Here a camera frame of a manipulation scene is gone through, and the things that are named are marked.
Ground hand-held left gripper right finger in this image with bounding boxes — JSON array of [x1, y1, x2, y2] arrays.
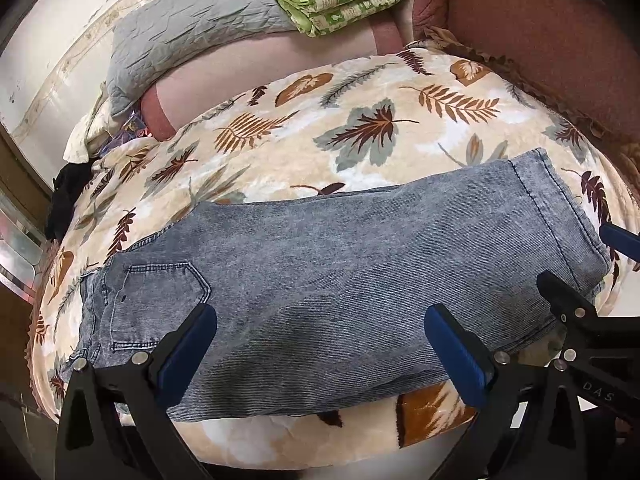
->
[[424, 302, 616, 480]]

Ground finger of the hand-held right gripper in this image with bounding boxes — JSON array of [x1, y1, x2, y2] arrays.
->
[[599, 223, 640, 262], [536, 270, 607, 333]]

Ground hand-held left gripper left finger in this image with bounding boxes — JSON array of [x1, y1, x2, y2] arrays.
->
[[54, 302, 218, 480]]

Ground blue denim pants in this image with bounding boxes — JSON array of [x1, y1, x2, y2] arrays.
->
[[60, 147, 613, 421]]

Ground black cloth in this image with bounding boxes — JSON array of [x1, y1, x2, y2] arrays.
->
[[45, 160, 96, 241]]

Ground leaf-printed beige blanket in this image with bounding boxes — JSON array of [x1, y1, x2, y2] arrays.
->
[[27, 27, 640, 466]]

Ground purple patterned cloth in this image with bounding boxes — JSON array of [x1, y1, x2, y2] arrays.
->
[[100, 110, 153, 158]]

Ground white crumpled cloth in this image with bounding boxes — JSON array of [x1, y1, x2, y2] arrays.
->
[[62, 82, 141, 163]]

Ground brown wooden cabinet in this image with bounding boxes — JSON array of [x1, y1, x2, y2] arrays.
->
[[0, 130, 56, 411]]

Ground reddish-brown padded headboard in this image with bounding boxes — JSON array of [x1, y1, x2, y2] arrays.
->
[[410, 0, 640, 186]]

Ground pink bolster pillow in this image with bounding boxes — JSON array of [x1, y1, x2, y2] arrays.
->
[[140, 0, 416, 143]]

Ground grey quilted pillow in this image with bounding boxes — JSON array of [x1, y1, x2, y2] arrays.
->
[[105, 0, 296, 118]]

